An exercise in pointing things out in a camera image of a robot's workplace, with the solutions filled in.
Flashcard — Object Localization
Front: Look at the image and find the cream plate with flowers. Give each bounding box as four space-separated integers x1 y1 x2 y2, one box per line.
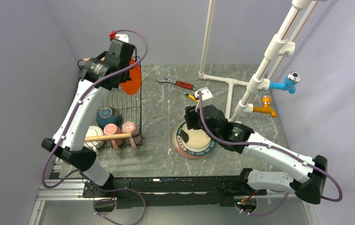
182 128 211 149

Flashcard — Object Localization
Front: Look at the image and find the orange bowl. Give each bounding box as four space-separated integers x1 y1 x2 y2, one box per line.
120 64 142 95

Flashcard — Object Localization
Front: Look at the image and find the dark brown bowl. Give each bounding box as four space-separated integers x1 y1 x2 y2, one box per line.
96 107 122 129

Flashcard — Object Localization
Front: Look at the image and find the light pink mug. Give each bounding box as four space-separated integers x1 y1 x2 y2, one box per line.
122 121 141 149

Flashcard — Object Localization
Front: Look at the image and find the black wire dish rack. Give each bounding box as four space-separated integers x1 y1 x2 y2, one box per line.
77 55 144 152

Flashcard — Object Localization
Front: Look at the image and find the salmon pink mug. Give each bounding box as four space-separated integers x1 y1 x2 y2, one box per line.
104 123 124 151

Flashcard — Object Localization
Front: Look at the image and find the white enamel cup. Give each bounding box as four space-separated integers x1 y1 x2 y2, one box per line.
84 125 105 153

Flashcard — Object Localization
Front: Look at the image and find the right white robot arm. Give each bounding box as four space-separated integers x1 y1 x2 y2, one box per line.
184 105 327 204

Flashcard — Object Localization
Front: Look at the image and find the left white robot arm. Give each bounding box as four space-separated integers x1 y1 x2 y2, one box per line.
41 39 136 197

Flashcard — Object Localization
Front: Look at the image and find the beige pink plate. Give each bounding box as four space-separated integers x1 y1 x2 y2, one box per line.
171 121 215 159

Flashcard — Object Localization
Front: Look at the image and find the orange faucet tap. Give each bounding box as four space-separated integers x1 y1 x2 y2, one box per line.
252 96 277 118

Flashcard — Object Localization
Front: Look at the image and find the blue faucet tap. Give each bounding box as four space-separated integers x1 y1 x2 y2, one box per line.
269 71 301 94

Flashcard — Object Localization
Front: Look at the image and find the yellow handled screwdriver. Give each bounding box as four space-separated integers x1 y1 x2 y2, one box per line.
181 91 199 103

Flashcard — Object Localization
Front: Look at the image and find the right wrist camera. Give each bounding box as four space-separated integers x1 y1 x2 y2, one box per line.
194 87 213 107

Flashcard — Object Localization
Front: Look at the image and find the red handled adjustable wrench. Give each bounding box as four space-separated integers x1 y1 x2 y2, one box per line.
156 76 198 90

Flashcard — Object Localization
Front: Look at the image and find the white pvc pipe frame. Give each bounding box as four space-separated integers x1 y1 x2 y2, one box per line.
198 0 330 125

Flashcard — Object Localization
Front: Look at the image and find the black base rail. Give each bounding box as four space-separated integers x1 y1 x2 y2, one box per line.
82 175 267 209

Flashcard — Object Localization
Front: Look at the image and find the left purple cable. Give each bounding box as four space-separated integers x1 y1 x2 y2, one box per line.
41 29 149 189

